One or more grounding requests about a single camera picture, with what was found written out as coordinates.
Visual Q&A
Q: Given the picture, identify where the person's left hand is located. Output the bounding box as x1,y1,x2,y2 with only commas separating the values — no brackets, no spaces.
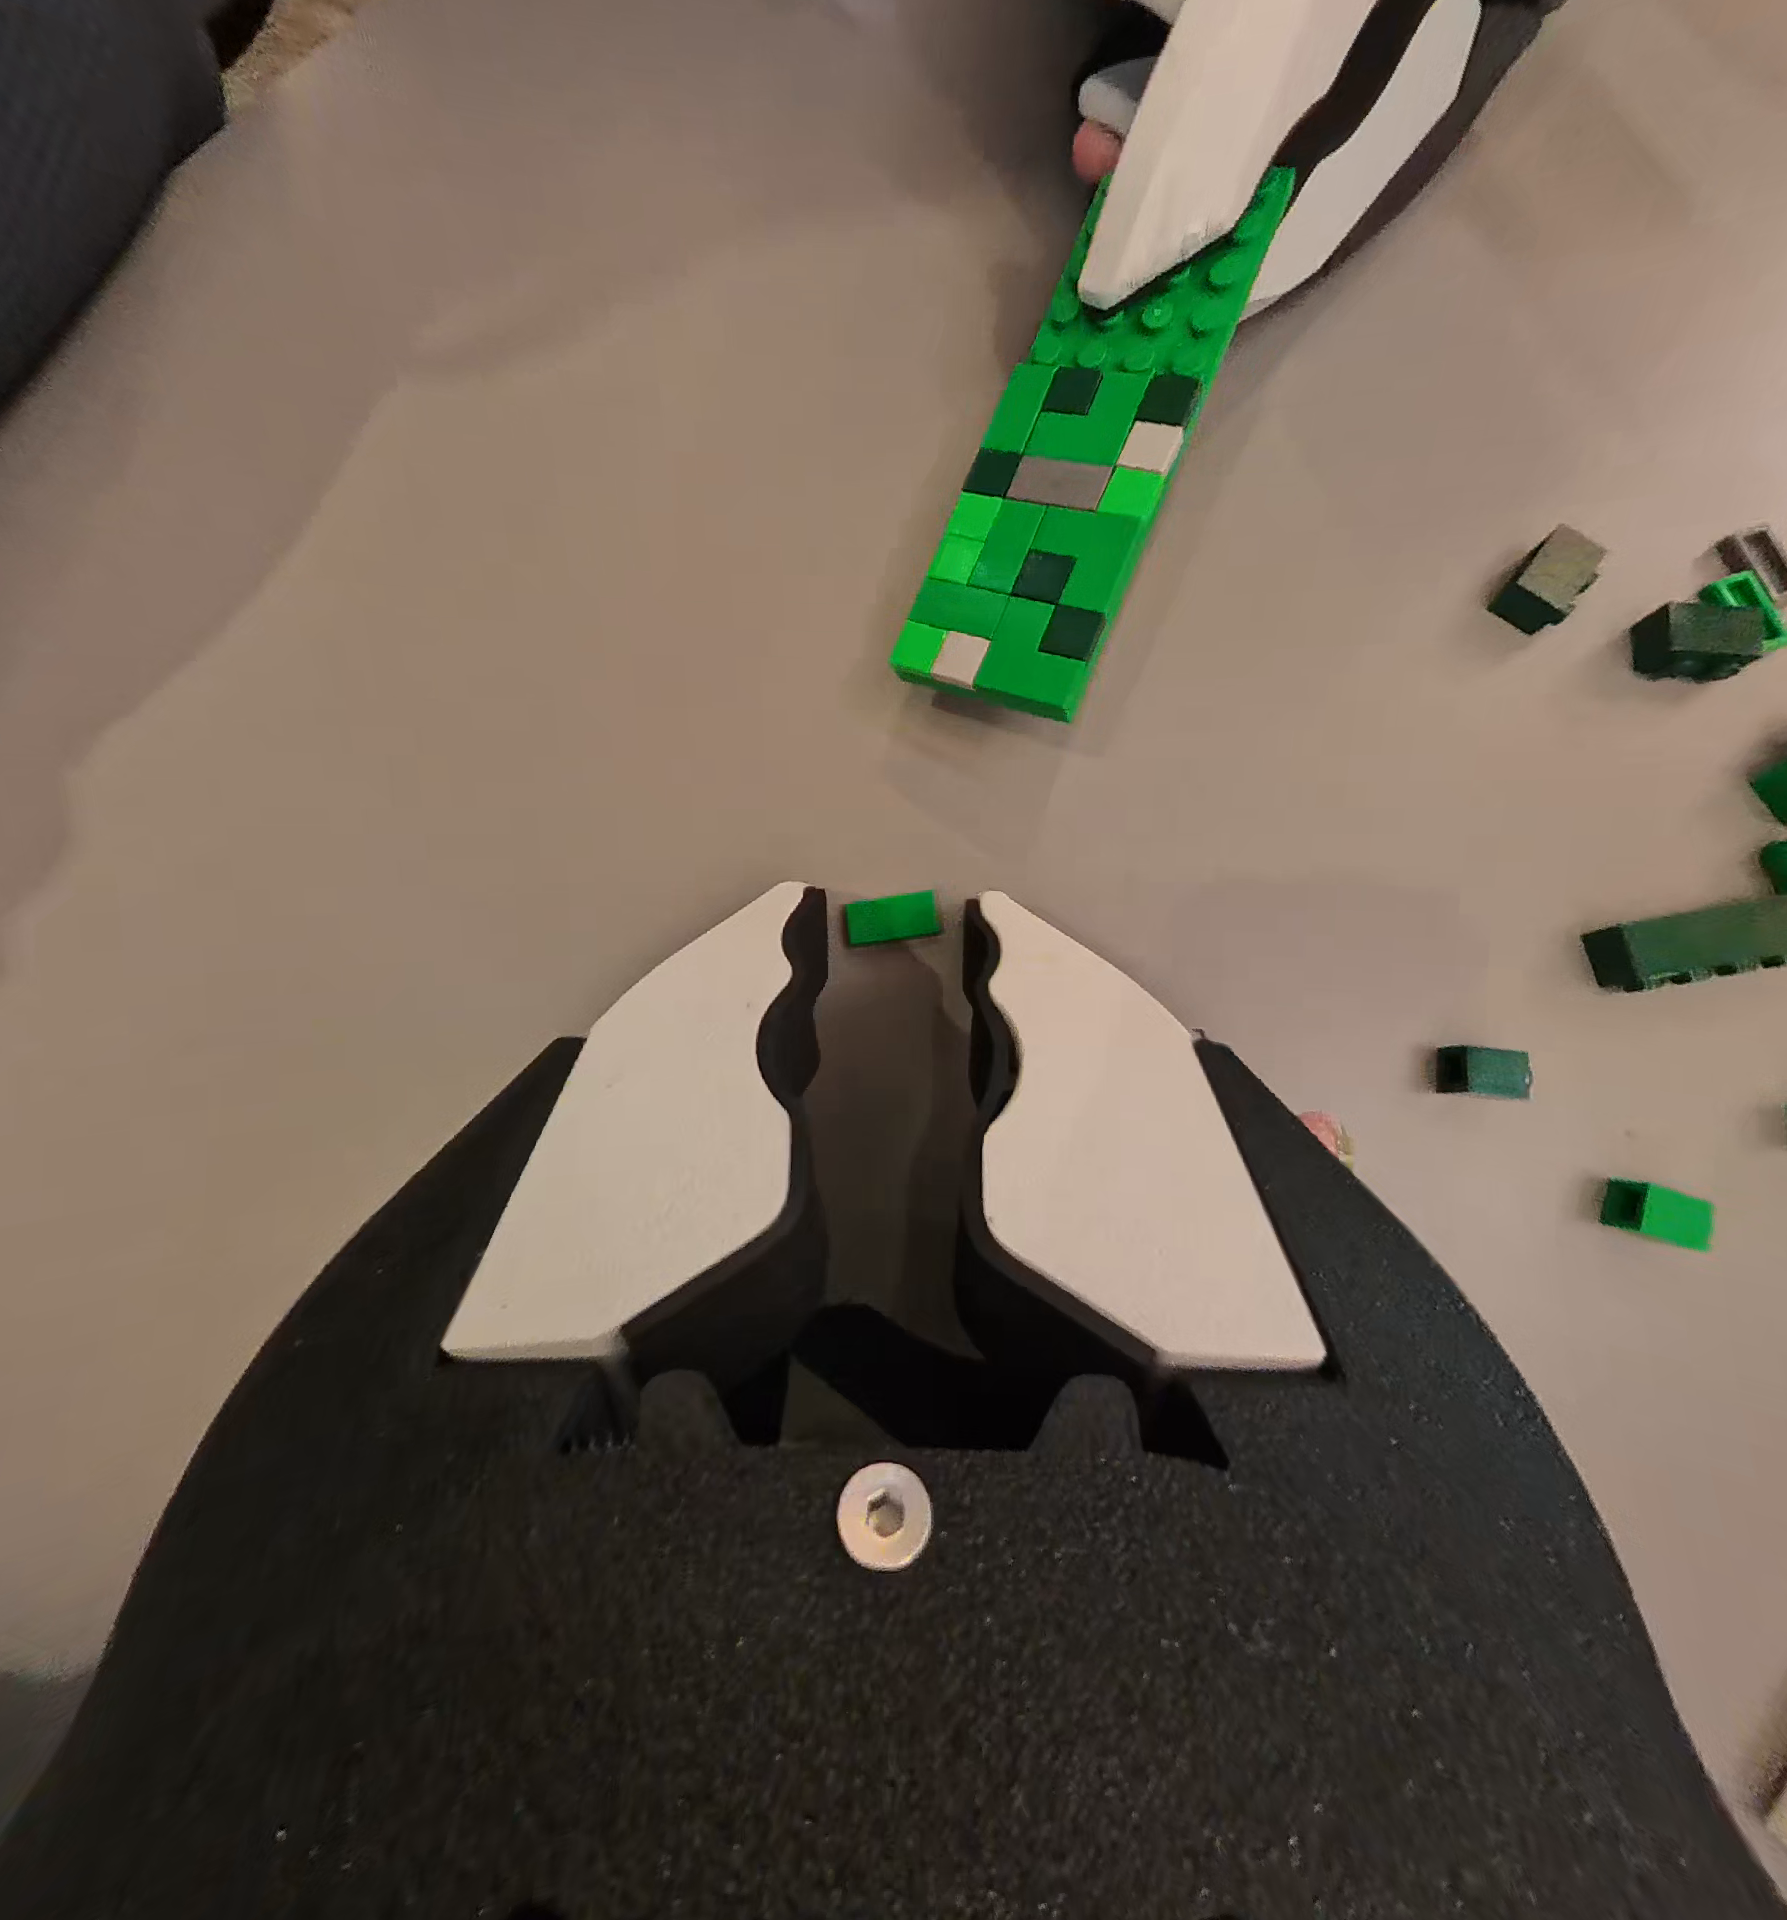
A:
1068,62,1155,184

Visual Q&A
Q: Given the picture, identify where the green tiled brick plate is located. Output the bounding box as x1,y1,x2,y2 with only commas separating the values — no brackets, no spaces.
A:
896,164,1305,722

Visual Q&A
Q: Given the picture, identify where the grey desk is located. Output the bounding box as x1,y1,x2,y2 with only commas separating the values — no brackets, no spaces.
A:
0,0,1787,1920

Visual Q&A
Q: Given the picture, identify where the dark blue ribbed cloth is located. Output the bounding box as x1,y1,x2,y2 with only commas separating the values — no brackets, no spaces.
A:
0,0,230,483

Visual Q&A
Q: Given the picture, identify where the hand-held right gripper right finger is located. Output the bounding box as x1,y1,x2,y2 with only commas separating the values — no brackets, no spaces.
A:
965,887,1335,1372

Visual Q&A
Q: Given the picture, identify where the long dark green brick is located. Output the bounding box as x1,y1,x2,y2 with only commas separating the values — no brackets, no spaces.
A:
1579,894,1787,992

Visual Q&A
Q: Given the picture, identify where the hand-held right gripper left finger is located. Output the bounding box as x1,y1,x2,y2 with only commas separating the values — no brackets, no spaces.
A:
445,882,832,1362

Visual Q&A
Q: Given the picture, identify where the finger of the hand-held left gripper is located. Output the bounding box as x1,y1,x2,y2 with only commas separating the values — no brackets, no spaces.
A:
1077,0,1377,315
1245,0,1483,327

